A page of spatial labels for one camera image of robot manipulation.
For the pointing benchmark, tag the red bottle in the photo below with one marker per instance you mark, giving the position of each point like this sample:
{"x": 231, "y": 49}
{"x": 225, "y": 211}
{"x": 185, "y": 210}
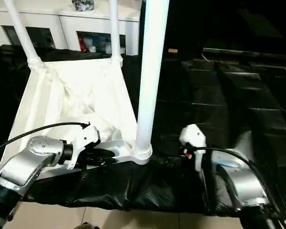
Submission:
{"x": 83, "y": 44}

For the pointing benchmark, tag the small white jar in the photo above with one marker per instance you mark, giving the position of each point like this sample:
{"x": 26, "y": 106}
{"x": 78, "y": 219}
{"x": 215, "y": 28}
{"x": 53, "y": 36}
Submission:
{"x": 92, "y": 49}
{"x": 108, "y": 48}

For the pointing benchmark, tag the small tan label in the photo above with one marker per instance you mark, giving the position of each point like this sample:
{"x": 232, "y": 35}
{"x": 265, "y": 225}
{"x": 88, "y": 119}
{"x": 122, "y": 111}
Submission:
{"x": 173, "y": 50}

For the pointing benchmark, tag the white plastic table top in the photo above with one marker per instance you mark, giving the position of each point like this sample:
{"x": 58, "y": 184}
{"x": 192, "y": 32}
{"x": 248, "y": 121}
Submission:
{"x": 74, "y": 90}

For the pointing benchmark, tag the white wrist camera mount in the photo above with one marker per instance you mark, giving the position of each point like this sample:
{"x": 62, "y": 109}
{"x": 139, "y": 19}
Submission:
{"x": 85, "y": 138}
{"x": 193, "y": 136}

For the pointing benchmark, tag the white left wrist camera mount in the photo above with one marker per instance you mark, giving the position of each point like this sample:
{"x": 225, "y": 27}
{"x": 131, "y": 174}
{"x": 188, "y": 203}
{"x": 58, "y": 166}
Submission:
{"x": 85, "y": 138}

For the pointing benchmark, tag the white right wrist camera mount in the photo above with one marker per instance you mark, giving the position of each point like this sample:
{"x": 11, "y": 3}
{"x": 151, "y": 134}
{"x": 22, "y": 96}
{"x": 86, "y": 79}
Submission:
{"x": 193, "y": 136}

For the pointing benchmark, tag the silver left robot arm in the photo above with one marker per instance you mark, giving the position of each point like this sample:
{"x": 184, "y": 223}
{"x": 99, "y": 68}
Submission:
{"x": 38, "y": 152}

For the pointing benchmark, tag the black flat board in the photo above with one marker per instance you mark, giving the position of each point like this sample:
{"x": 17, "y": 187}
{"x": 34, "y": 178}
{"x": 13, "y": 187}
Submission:
{"x": 252, "y": 53}

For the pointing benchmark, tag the black mat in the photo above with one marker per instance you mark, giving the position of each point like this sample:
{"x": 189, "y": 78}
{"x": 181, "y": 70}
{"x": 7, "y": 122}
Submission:
{"x": 169, "y": 186}

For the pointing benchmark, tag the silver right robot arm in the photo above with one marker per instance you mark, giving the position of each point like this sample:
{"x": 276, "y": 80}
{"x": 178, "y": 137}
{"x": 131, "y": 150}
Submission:
{"x": 248, "y": 181}

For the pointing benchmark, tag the grey black toy figure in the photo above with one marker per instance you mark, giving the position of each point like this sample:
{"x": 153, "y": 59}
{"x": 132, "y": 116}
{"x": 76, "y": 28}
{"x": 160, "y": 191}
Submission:
{"x": 83, "y": 4}

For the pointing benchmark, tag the white cabinet with glass doors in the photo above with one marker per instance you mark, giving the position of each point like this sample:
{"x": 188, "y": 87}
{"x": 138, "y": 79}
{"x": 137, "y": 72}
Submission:
{"x": 66, "y": 19}

